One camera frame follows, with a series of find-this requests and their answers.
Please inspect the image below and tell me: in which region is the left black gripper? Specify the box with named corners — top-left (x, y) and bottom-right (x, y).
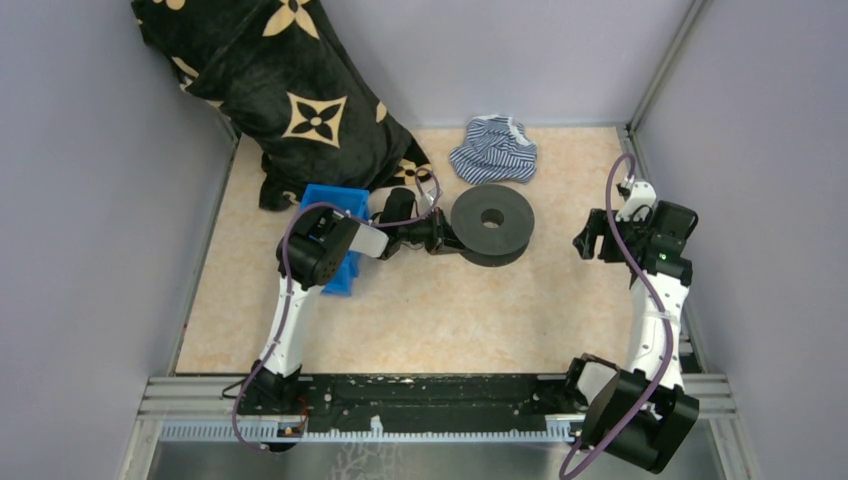
top-left (399, 207), bottom-right (471, 255)

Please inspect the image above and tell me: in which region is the black cable spool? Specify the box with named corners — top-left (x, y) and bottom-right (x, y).
top-left (449, 184), bottom-right (535, 267)

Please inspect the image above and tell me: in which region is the blue plastic bin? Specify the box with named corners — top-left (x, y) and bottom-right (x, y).
top-left (299, 184), bottom-right (370, 297)

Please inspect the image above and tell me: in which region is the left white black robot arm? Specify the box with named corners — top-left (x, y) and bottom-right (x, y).
top-left (238, 186), bottom-right (442, 414)

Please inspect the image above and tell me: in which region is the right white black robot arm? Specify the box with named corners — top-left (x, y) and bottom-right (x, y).
top-left (563, 201), bottom-right (699, 474)

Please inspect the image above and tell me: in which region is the blue white striped cloth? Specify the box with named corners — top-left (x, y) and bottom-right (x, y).
top-left (449, 115), bottom-right (538, 185)

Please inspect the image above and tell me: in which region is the black beige floral blanket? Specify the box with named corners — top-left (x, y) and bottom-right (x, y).
top-left (131, 0), bottom-right (433, 212)

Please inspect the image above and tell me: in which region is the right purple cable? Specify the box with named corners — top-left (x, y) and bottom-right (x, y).
top-left (558, 152), bottom-right (676, 480)

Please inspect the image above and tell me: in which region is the purple cable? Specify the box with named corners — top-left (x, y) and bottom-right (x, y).
top-left (558, 152), bottom-right (676, 480)
top-left (230, 166), bottom-right (444, 455)

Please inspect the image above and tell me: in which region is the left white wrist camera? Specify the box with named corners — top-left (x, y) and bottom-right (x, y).
top-left (419, 186), bottom-right (441, 210)

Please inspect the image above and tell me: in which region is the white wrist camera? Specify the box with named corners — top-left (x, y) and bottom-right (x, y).
top-left (615, 177), bottom-right (657, 223)
top-left (419, 186), bottom-right (441, 210)

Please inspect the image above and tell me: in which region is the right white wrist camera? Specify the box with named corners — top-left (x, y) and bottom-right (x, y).
top-left (615, 177), bottom-right (657, 223)

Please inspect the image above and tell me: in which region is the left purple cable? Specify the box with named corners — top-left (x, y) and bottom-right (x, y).
top-left (230, 166), bottom-right (444, 455)

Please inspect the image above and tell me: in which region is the aluminium frame rail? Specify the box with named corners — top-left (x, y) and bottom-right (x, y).
top-left (135, 374), bottom-right (740, 425)

